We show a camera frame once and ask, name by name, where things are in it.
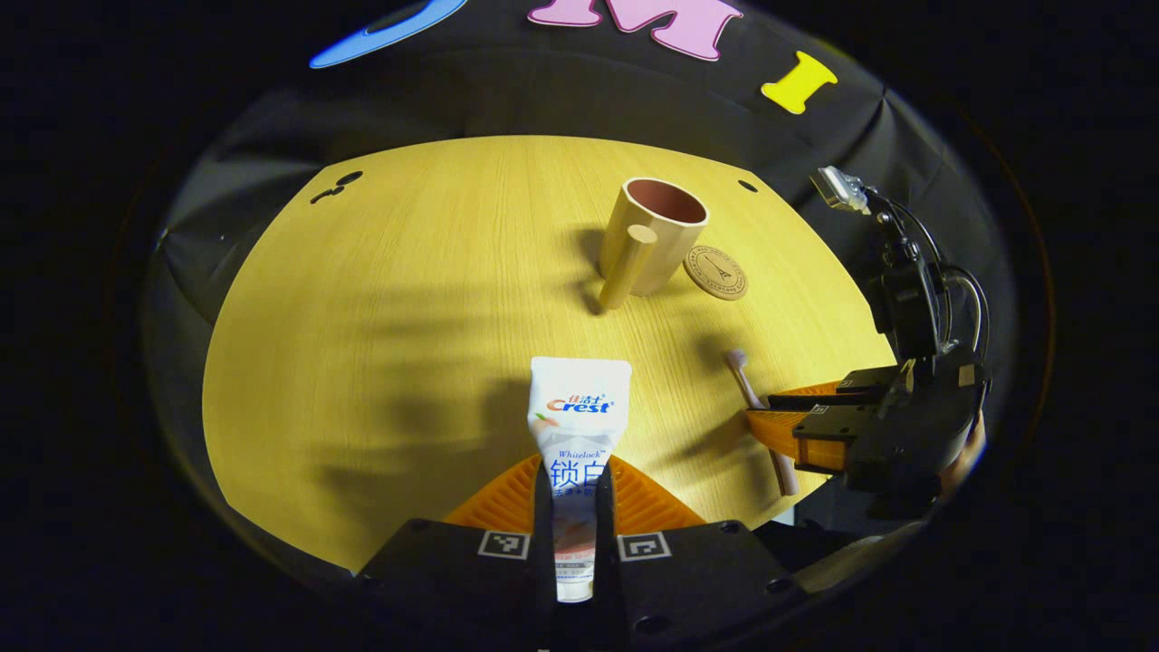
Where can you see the round cork coaster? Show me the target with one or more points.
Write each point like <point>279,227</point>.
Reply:
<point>715,272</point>

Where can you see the pink toothbrush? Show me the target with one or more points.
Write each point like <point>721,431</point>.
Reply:
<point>744,380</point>

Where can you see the white toothpaste tube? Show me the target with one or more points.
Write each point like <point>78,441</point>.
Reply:
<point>579,426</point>

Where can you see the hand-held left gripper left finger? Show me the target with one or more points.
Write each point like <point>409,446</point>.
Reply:
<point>471,589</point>

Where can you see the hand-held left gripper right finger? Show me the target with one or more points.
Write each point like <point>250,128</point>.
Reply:
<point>688,589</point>

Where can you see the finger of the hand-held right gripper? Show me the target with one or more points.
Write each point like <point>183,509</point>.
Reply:
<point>860,388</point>
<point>815,439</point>

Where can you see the black backdrop cloth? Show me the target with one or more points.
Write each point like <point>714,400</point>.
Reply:
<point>543,91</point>

